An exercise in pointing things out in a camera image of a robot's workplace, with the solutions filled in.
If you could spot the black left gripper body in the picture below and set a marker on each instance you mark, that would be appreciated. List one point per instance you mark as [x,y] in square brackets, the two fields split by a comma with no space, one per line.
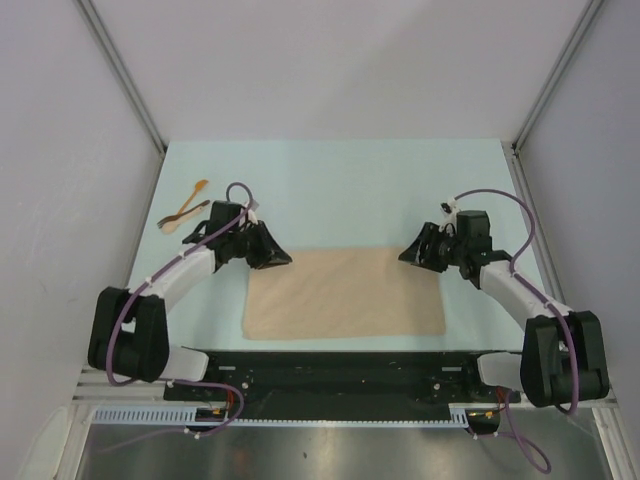
[251,244]

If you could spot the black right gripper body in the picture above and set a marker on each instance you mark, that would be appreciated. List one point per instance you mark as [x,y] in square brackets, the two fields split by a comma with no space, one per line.
[443,248]

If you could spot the beige cloth napkin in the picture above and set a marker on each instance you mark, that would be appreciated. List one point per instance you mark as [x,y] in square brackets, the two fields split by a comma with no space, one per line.
[343,293]

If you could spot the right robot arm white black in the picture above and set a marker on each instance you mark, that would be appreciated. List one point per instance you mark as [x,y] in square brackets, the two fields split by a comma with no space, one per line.
[562,361]

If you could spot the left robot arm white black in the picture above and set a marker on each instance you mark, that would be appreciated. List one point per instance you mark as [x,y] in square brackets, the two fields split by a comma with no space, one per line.
[130,338]

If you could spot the orange wooden spoon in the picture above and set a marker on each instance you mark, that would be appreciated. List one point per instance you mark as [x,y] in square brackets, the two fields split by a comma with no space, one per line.
[198,187]

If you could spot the light wooden spoon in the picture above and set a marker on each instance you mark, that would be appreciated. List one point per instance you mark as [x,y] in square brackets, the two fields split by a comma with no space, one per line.
[173,225]

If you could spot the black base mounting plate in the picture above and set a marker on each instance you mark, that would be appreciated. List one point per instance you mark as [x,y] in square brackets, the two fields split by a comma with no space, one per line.
[357,385]

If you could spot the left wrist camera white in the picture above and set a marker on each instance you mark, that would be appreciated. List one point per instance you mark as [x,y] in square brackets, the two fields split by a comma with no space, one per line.
[251,216]

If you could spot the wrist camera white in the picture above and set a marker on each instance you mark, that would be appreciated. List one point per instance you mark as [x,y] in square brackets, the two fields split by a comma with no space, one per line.
[450,211]
[251,216]

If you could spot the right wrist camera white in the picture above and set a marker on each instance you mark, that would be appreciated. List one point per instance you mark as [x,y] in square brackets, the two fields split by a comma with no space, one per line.
[450,211]

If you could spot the right aluminium table rail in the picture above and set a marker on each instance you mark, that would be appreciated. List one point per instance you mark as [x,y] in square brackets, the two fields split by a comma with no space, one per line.
[540,246]

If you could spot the front aluminium cross rail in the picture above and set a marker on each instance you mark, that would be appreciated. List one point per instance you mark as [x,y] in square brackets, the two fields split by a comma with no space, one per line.
[93,386]

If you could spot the white slotted cable duct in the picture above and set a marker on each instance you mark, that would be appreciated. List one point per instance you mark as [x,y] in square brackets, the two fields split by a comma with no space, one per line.
[208,417]

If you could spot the right aluminium frame post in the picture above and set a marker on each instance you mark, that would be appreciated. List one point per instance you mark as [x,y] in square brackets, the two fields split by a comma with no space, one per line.
[567,55]

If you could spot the aluminium frame post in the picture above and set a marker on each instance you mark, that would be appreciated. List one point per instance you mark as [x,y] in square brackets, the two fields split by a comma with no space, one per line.
[567,55]
[115,61]

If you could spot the left aluminium frame post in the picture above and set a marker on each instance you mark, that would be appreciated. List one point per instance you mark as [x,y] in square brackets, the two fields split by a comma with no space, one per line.
[115,61]

